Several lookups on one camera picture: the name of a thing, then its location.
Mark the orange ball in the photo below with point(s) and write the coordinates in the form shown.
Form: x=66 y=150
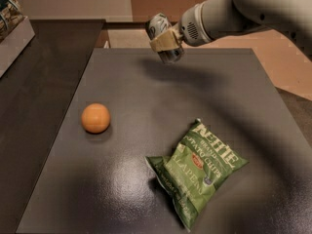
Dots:
x=95 y=118

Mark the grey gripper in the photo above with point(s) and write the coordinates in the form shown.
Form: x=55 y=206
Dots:
x=191 y=28

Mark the green Kettle chips bag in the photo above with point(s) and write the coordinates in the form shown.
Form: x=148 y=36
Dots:
x=200 y=164

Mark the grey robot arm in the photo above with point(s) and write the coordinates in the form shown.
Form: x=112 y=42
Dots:
x=215 y=19

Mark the white snack display box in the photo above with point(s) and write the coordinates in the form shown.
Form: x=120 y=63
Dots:
x=16 y=32

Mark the silver green 7up can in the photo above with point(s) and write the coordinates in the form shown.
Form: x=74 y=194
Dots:
x=163 y=39

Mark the dark side table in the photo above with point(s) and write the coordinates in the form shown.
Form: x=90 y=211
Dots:
x=34 y=95

